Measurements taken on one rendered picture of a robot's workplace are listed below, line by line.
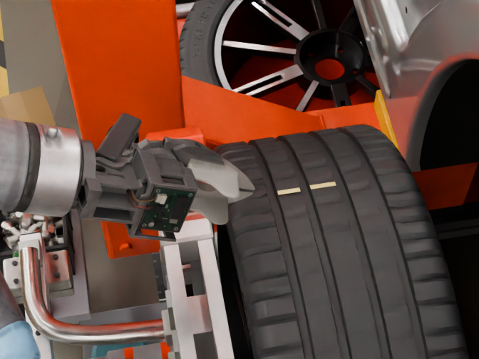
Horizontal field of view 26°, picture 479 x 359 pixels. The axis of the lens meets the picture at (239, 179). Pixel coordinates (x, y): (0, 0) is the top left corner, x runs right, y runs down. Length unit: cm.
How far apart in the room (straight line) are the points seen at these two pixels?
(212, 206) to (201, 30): 116
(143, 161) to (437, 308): 37
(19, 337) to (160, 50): 56
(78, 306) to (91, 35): 71
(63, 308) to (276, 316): 88
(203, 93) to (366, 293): 66
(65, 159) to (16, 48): 193
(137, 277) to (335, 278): 137
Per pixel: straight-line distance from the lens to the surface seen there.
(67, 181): 102
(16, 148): 101
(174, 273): 124
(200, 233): 126
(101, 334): 133
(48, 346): 137
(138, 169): 106
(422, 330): 118
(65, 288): 146
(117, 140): 111
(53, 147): 102
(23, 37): 296
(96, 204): 103
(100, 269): 252
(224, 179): 111
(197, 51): 222
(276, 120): 182
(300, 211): 122
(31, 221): 195
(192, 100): 171
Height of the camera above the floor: 222
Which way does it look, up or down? 58 degrees down
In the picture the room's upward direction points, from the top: straight up
